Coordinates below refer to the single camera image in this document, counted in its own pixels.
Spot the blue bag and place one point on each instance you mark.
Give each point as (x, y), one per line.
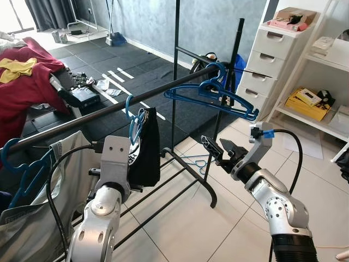
(240, 68)

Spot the white open shelving unit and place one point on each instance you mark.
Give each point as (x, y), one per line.
(335, 60)

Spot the grey hanging garment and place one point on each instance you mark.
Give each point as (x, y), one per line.
(32, 234)

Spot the blue plastic hanger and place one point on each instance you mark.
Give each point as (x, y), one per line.
(240, 111)
(7, 144)
(191, 94)
(132, 117)

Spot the black and white shorts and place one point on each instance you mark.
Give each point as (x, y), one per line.
(150, 147)

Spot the dark grey curtain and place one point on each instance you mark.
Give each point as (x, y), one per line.
(49, 13)

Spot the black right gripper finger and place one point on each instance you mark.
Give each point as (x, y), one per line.
(212, 149)
(230, 148)

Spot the small white box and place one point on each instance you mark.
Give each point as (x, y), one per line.
(308, 96)

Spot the white drawer unit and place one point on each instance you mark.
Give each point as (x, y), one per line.
(272, 60)

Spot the red blanket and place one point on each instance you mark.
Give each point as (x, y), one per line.
(32, 93)

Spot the blue dustpan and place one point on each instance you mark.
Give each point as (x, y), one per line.
(117, 40)

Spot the black metal clothes rack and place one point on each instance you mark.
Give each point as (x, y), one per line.
(82, 119)

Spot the yellow flat box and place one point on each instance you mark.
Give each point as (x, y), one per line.
(305, 112)

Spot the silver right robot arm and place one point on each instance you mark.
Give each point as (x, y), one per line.
(278, 210)

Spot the black equipment case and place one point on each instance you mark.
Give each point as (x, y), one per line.
(84, 98)

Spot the yellow cloth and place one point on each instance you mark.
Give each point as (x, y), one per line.
(19, 68)

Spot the cardboard box pink contents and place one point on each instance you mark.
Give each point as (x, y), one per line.
(286, 23)

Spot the white paper sheet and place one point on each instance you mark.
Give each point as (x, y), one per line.
(302, 144)

